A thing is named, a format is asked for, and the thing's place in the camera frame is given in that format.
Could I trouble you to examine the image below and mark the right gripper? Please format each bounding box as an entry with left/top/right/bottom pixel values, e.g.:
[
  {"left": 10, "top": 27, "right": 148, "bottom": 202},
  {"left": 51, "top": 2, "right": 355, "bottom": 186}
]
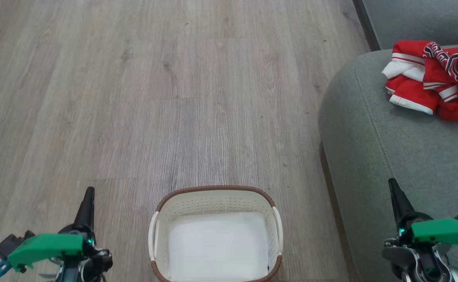
[{"left": 382, "top": 178, "right": 458, "bottom": 282}]

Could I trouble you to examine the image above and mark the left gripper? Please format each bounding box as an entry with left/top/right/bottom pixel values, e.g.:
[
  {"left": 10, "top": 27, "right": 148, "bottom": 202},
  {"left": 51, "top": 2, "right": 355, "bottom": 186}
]
[{"left": 59, "top": 187, "right": 113, "bottom": 282}]

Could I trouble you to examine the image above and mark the red and white jersey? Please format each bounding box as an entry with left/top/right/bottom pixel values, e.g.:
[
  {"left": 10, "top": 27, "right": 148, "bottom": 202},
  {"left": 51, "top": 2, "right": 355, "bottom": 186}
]
[{"left": 382, "top": 40, "right": 458, "bottom": 123}]

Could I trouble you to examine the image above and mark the white basket with brown rim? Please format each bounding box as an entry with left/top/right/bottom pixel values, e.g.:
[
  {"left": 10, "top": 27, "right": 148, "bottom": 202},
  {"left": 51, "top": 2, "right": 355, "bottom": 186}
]
[{"left": 148, "top": 185, "right": 284, "bottom": 282}]

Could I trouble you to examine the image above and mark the grey sofa middle seat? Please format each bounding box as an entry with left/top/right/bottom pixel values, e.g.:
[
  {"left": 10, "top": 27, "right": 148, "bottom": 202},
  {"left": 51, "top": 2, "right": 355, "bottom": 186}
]
[{"left": 360, "top": 0, "right": 458, "bottom": 51}]

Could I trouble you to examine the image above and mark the grey fabric sofa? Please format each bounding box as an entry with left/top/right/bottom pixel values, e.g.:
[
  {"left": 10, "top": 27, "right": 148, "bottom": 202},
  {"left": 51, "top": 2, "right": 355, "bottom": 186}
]
[{"left": 318, "top": 44, "right": 458, "bottom": 282}]

